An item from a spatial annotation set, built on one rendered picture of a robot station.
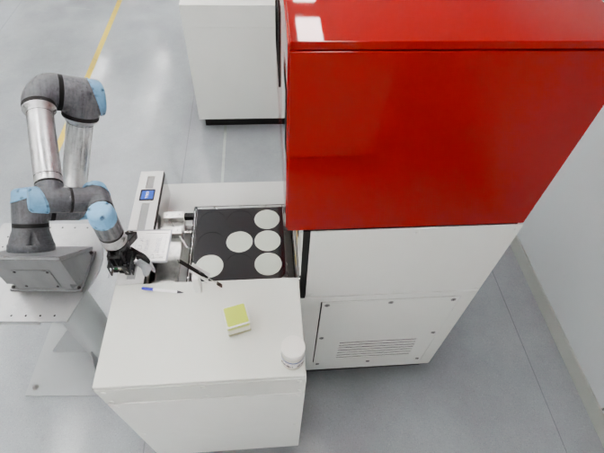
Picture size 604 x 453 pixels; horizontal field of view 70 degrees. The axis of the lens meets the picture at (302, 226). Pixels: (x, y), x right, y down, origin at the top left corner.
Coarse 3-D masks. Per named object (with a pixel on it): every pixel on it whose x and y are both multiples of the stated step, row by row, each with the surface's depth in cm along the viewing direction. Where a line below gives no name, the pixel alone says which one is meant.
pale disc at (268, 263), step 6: (258, 258) 163; (264, 258) 163; (270, 258) 163; (276, 258) 163; (258, 264) 161; (264, 264) 161; (270, 264) 161; (276, 264) 161; (258, 270) 159; (264, 270) 160; (270, 270) 160; (276, 270) 160
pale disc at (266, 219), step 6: (264, 210) 178; (270, 210) 178; (258, 216) 176; (264, 216) 176; (270, 216) 176; (276, 216) 176; (258, 222) 174; (264, 222) 174; (270, 222) 174; (276, 222) 174; (264, 228) 172
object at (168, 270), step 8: (168, 224) 174; (176, 224) 174; (184, 224) 176; (176, 240) 169; (176, 248) 167; (168, 256) 164; (176, 256) 164; (160, 264) 162; (168, 264) 162; (176, 264) 162; (160, 272) 160; (168, 272) 160; (176, 272) 160; (176, 280) 158
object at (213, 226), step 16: (256, 208) 178; (272, 208) 179; (208, 224) 172; (224, 224) 172; (240, 224) 173; (208, 240) 167; (224, 240) 167; (224, 256) 163; (240, 256) 163; (256, 256) 163; (224, 272) 158; (240, 272) 159; (256, 272) 159
